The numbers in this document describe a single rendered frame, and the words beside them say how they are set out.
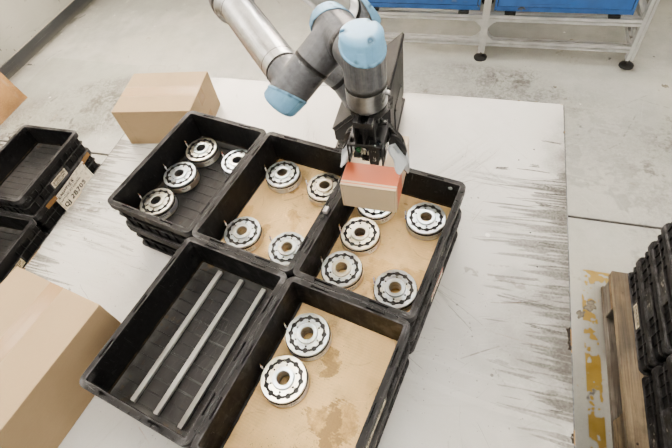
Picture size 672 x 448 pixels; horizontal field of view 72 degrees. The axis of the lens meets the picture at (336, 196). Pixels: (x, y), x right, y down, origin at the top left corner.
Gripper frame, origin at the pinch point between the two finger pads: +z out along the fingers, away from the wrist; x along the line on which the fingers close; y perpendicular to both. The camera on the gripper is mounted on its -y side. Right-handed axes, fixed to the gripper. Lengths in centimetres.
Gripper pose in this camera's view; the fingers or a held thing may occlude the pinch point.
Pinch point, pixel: (376, 166)
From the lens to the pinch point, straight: 103.5
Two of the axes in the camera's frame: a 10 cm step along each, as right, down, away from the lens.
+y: -2.6, 7.8, -5.7
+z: 1.2, 6.1, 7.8
